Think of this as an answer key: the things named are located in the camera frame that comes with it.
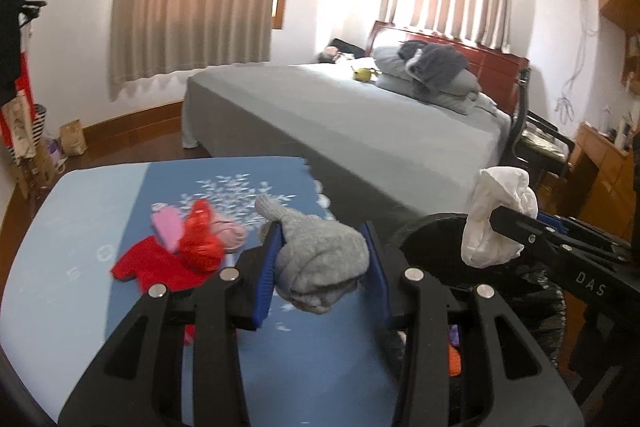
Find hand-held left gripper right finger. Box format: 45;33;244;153
360;221;586;427

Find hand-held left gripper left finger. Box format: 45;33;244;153
57;222;284;427

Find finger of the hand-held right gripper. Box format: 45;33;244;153
537;214;632;254
489;205;577;261

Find white cloth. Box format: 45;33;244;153
460;166;540;269

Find grey knit sock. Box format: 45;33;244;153
254;194;371;316

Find black bin with black liner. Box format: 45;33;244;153
387;212;569;427

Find wooden desk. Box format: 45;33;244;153
567;122;640;239

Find red plastic bag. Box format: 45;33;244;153
178;199;224;273

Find black chair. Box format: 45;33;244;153
505;67;577;188

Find bright pink cloth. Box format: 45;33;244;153
151;205;186;253

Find red cloth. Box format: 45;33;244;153
109;234;222;294

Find bed with grey sheet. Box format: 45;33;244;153
181;63;514;229

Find red wooden headboard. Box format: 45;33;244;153
367;21;530;118

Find dark grey garment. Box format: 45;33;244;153
397;41;470;90

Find blue leaf print tablecloth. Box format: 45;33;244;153
0;155;407;427

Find grey pillow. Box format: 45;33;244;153
372;45;482;114

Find black bag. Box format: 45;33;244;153
330;38;371;60

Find brown paper bag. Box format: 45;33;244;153
59;119;89;156

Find purple and white bag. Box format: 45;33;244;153
45;139;69;173

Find cardboard box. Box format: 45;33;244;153
15;147;57;198

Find striped bag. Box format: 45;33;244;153
27;104;49;158

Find beige tote bag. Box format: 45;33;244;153
0;89;39;166

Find white wall cables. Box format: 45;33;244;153
553;0;594;124

